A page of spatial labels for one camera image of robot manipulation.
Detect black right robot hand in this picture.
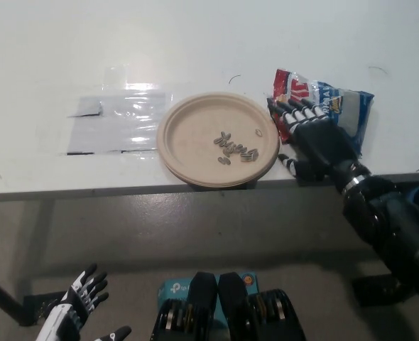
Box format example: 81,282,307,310
267,98,372,195

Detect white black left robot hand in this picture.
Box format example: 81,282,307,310
35,262,132,341

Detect red blue sunflower seed bag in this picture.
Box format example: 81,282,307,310
271,68,376,157

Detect grey striped sunflower seeds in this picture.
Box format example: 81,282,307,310
212,128,264,166

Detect beige paper plate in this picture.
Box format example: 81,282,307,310
156,92,281,187

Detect black table leg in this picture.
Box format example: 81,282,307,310
0,271,22,326
396,273,419,305

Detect black and blue object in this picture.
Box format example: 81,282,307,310
393,181,419,214

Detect clear plastic sheet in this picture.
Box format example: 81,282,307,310
67,92,174,156

